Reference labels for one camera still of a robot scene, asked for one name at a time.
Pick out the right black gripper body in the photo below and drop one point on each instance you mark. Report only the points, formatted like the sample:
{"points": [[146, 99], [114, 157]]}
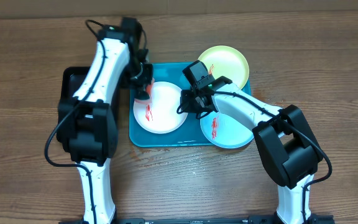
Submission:
{"points": [[196, 106]]}

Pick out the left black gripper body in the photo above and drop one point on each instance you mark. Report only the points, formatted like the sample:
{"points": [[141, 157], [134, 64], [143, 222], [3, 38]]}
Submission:
{"points": [[142, 76]]}

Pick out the pink cleaning sponge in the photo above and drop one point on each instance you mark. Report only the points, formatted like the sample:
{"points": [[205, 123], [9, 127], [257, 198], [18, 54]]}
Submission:
{"points": [[144, 96]]}

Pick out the white plate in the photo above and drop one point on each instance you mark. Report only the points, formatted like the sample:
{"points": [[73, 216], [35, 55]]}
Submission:
{"points": [[160, 115]]}

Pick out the light blue plate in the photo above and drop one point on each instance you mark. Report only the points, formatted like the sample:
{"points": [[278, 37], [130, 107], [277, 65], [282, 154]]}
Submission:
{"points": [[224, 131]]}

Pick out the yellow plate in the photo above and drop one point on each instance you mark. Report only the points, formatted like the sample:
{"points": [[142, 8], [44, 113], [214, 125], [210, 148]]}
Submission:
{"points": [[226, 61]]}

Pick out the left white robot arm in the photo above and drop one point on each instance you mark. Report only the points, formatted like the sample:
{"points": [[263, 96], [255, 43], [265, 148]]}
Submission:
{"points": [[108, 72]]}

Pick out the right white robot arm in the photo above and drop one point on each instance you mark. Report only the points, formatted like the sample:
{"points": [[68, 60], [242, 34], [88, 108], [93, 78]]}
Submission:
{"points": [[286, 144]]}

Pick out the black plastic tray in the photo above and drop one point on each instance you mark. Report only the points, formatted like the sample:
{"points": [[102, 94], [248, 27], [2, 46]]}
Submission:
{"points": [[84, 124]]}

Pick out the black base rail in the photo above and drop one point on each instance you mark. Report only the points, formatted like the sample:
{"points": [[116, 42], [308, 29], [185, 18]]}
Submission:
{"points": [[254, 219]]}

